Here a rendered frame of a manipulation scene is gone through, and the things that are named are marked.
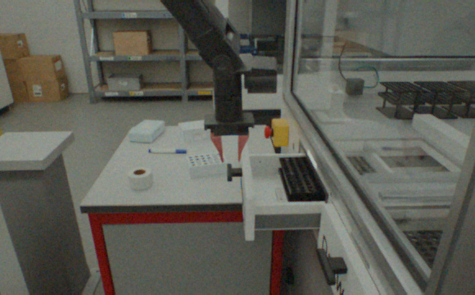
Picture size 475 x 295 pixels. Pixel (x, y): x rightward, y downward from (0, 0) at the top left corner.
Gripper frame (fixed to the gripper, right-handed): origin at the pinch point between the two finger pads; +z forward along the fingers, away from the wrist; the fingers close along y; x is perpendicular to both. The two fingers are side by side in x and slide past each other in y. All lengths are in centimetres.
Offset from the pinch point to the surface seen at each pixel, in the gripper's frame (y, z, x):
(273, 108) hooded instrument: 20, 16, 83
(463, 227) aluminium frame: 19, -15, -46
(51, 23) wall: -226, -5, 425
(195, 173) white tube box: -11.1, 17.9, 27.8
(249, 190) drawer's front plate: 3.4, 2.9, -9.2
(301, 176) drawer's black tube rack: 16.1, 6.2, 1.4
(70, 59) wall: -212, 42, 424
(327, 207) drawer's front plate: 17.3, 3.4, -15.9
